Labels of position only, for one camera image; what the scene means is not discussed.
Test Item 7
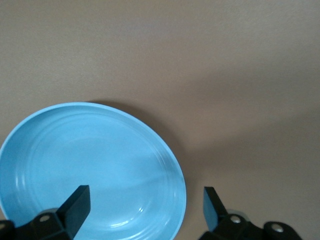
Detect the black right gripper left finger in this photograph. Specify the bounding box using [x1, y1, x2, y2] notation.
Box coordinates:
[0, 184, 91, 240]

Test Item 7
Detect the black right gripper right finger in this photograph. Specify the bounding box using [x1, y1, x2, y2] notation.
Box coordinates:
[199, 186, 305, 240]

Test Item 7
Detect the blue shallow plate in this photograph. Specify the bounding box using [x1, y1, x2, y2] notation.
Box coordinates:
[0, 101, 188, 240]

